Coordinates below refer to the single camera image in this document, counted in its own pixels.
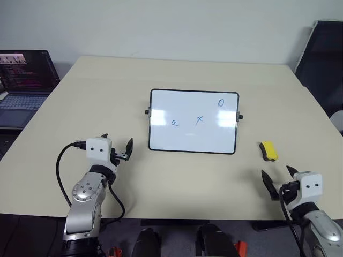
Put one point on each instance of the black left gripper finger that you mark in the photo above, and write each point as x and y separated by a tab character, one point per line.
129	150
104	136

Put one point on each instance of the yellow whiteboard eraser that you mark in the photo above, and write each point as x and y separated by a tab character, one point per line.
269	150

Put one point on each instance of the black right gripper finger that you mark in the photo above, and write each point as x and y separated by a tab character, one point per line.
270	184
292	171

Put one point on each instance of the small black-framed whiteboard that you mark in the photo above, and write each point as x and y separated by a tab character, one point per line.
193	134

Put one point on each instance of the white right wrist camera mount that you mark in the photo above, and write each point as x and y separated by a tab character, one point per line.
311	187

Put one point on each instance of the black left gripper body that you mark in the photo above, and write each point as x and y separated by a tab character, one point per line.
118	156

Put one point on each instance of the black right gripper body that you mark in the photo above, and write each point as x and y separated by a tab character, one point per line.
289	192

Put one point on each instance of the dark rounded shape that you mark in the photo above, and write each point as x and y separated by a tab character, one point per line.
214	241
146	243

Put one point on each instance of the white rounded object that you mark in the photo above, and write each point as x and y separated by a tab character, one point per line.
338	121

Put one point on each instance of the orange plastic part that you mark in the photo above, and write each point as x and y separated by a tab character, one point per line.
240	249
115	252

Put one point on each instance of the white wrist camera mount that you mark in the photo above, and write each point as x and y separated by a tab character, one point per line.
311	187
98	150

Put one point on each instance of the black office chair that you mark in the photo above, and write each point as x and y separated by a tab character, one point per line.
321	67

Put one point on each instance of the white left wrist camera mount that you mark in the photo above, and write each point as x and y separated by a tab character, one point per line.
98	150

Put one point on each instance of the open grey laptop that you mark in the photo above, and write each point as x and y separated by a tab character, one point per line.
24	77

